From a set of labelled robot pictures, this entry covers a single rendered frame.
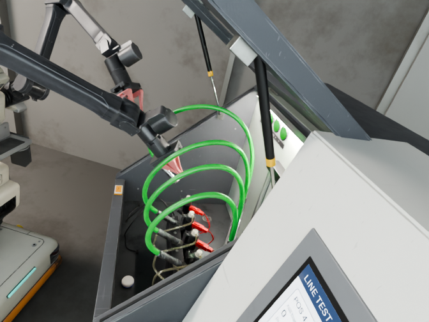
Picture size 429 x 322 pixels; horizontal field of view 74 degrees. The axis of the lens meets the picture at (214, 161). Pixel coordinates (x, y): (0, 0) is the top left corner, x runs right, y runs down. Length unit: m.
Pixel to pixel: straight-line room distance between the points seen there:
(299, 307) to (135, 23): 2.37
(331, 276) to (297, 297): 0.07
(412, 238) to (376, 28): 2.15
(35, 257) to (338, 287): 1.71
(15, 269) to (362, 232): 1.74
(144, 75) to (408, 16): 1.99
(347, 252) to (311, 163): 0.16
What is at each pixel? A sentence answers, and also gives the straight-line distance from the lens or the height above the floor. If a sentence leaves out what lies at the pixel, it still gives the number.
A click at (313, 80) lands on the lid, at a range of 0.47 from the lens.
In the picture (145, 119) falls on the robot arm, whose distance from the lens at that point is 0.83.
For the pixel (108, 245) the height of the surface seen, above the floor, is 0.95.
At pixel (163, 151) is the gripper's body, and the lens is 0.86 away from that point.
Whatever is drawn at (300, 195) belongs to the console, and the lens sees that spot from 0.50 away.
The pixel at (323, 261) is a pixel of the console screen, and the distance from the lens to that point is 0.44.
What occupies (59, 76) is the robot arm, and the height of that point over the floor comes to 1.47.
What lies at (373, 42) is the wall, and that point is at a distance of 2.45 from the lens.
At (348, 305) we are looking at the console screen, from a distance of 0.42.
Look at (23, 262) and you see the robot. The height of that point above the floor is 0.28.
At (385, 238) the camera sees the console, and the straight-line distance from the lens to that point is 0.39.
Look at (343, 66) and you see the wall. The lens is 2.43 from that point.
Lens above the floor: 1.71
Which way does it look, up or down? 29 degrees down
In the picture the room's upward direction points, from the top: 14 degrees clockwise
